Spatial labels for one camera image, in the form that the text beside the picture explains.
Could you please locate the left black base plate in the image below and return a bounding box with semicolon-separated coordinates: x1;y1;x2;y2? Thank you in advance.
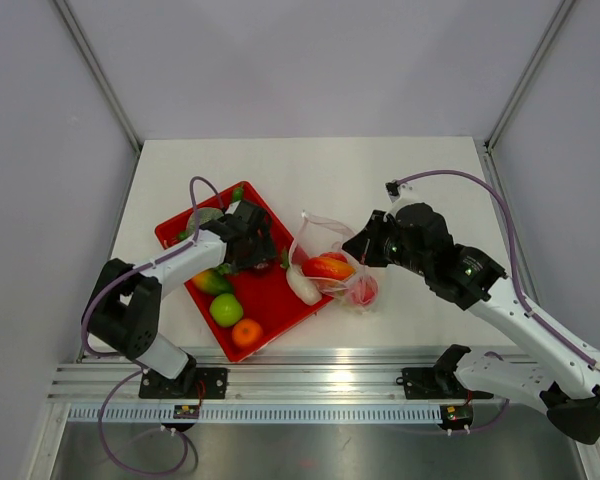
139;367;228;400

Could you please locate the clear zip top bag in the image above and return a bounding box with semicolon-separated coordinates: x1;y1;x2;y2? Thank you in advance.
286;211;379;311

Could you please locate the left aluminium frame post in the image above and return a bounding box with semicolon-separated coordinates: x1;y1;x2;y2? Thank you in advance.
50;0;143;157

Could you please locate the yellow green mango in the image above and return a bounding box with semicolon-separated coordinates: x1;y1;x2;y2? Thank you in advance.
191;269;234;296

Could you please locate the white slotted cable duct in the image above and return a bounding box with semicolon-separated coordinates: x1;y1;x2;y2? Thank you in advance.
68;403;442;425

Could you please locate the right aluminium frame post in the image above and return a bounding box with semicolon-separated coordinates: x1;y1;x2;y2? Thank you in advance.
484;0;579;155

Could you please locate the aluminium frame post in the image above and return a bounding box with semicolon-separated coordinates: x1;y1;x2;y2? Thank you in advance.
484;0;579;155
50;0;143;157

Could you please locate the red tomato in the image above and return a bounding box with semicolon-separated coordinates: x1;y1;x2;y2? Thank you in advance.
321;252;348;263

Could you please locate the red orange mango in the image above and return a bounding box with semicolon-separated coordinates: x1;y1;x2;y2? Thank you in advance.
301;256;356;281

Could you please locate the orange fruit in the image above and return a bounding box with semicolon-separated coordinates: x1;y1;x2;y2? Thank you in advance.
231;318;263;349

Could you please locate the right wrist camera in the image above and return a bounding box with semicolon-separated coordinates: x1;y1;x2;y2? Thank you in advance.
385;180;420;204

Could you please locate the red apple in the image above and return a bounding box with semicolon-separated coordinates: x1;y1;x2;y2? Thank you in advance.
349;275;378;307

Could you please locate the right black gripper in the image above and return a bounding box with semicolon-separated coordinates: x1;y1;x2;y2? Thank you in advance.
343;210;432;278

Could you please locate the white radish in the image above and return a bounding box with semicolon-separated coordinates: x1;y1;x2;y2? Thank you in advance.
280;248;322;306

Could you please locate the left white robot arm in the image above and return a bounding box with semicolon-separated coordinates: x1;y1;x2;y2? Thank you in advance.
81;200;277;399

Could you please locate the green chili pepper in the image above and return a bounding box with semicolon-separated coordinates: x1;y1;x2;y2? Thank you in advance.
231;184;244;203

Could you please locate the red plastic tray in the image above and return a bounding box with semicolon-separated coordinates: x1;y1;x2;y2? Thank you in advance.
154;182;331;363

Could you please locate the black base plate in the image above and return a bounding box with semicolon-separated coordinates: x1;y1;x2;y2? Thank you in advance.
396;344;494;400
139;367;228;400

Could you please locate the green apple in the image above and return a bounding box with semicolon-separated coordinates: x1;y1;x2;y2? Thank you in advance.
209;293;244;328

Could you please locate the aluminium mounting rail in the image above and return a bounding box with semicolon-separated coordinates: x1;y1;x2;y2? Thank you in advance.
47;346;442;404

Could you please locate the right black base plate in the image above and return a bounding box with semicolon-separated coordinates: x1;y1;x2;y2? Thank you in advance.
396;344;494;400

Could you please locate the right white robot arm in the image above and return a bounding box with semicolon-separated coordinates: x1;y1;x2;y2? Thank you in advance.
343;203;600;445

